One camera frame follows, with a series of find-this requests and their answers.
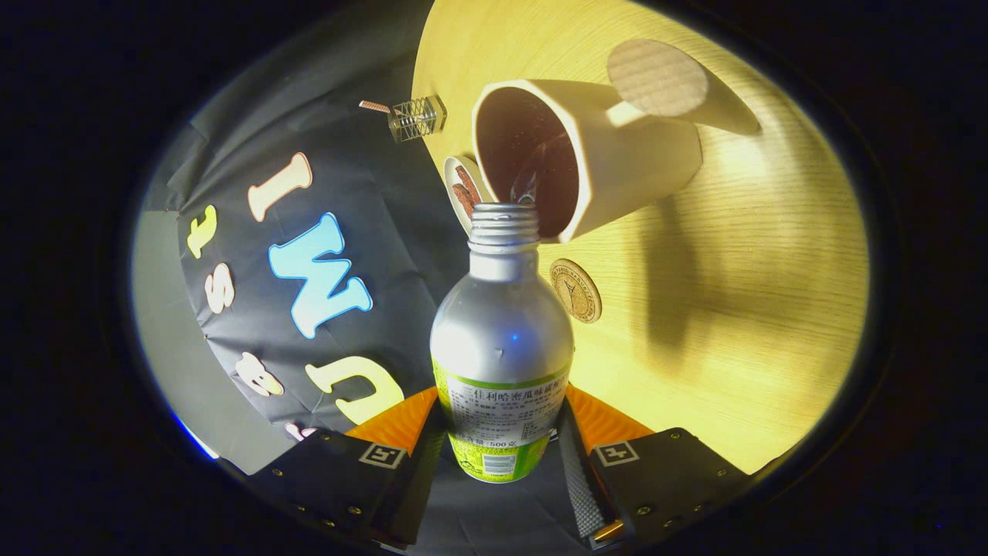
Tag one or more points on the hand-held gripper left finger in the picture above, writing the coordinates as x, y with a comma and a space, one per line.
332, 479

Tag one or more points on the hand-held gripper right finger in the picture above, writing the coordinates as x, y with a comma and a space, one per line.
579, 486

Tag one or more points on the silver bottle with green label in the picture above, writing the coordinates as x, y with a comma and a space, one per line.
500, 332

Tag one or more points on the round brown cork coaster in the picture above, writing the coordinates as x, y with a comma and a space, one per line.
577, 292

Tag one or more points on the wooden table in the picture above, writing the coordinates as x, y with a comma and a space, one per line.
756, 309

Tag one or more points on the black backdrop cloth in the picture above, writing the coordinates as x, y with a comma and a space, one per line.
370, 193

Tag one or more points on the brown meat slice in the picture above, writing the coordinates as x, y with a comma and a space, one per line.
470, 179
465, 202

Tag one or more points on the white round plate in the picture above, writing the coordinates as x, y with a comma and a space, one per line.
452, 171

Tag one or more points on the pink striped straw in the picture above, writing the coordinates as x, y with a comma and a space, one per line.
374, 106

